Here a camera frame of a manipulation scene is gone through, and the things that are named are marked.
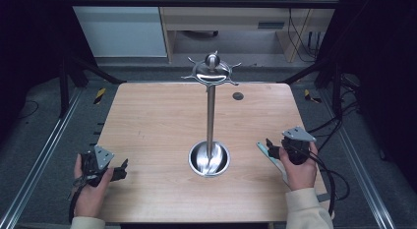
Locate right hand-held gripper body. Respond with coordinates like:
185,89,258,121
279,125,318,166

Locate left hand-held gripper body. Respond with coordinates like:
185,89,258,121
80,143,116,188

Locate pale green utensil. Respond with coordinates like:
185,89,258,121
256,141,291,187

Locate stainless steel utensil stand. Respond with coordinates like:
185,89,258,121
181,50,243,178

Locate person's right hand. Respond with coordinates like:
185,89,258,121
278,141,320,192

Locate person's left hand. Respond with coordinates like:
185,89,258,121
73,152,115,219

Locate yellow black floor tape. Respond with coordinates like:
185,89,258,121
93,86,107,105
303,88,323,104

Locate white cabinet panel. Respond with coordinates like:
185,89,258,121
66,0,168,58

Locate light wooden desk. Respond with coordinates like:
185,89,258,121
156,0,342,64

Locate black floor cables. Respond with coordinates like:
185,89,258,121
306,73,362,152

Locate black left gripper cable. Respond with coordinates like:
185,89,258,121
67,176,87,224

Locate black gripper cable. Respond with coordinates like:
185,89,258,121
306,151,351,219
67,176,87,224

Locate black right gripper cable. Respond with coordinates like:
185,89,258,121
306,151,351,219

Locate aluminium floor rail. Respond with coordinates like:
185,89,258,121
318,88,398,229
0,86,85,229

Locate black frame strut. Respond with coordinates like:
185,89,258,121
58,55,128,119
277,56,344,119

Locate black hanging desk cables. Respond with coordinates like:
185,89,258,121
285,0,323,64

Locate black horizontal frame bar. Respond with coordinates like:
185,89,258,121
64,0,342,10

